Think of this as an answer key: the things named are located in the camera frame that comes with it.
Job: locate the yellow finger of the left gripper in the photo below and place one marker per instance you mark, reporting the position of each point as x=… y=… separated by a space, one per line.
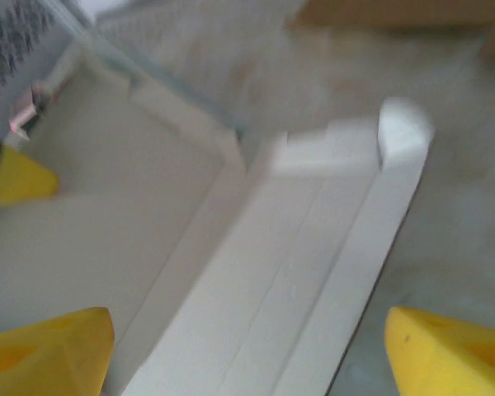
x=20 y=181

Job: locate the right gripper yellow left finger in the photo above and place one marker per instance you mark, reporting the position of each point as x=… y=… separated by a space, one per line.
x=45 y=354

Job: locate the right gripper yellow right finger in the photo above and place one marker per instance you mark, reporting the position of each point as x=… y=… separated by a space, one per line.
x=449 y=359

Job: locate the white and blue paper box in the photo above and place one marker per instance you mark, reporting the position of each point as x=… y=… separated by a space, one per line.
x=272 y=268

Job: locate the brown cardboard box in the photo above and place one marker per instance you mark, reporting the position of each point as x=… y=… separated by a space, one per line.
x=396 y=12

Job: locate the pink plastic toy piece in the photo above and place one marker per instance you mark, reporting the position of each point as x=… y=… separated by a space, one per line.
x=22 y=115

